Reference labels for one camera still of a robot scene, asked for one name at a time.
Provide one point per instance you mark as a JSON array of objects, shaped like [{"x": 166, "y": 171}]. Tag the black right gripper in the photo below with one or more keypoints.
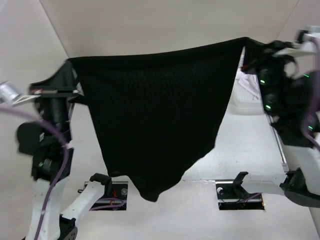
[{"x": 268, "y": 55}]

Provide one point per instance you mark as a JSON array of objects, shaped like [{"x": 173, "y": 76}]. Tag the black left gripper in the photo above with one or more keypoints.
[{"x": 46, "y": 90}]

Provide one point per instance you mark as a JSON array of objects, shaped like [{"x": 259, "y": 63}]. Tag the black tank top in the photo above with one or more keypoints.
[{"x": 155, "y": 115}]

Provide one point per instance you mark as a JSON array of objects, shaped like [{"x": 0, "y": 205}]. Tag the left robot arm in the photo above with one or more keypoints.
[{"x": 45, "y": 139}]

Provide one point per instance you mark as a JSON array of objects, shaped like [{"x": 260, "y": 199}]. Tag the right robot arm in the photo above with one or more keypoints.
[{"x": 299, "y": 132}]

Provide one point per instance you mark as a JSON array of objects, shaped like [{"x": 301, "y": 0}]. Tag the crumpled white tank top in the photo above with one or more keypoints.
[{"x": 250, "y": 83}]

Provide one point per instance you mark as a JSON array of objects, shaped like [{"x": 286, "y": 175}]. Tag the white plastic mesh basket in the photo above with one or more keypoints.
[{"x": 243, "y": 101}]

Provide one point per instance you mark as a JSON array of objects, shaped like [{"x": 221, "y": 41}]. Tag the left metal table rail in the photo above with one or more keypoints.
[{"x": 70, "y": 109}]

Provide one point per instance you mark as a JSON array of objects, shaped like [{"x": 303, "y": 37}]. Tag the metal table rail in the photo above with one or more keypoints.
[
  {"x": 279, "y": 145},
  {"x": 70, "y": 109}
]

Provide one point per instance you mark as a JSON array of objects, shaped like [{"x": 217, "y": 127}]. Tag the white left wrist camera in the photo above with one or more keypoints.
[{"x": 11, "y": 96}]

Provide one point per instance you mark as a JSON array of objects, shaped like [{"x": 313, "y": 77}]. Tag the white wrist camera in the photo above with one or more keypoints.
[
  {"x": 11, "y": 96},
  {"x": 306, "y": 43}
]

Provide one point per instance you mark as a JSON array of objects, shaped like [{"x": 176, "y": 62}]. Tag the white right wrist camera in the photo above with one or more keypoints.
[{"x": 306, "y": 43}]

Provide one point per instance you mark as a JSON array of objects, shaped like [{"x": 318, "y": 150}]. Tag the right metal table rail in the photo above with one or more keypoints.
[{"x": 279, "y": 145}]

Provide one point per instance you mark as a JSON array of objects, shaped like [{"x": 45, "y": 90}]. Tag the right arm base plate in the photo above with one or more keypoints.
[{"x": 231, "y": 197}]

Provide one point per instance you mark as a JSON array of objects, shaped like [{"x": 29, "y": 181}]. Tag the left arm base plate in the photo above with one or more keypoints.
[{"x": 115, "y": 200}]

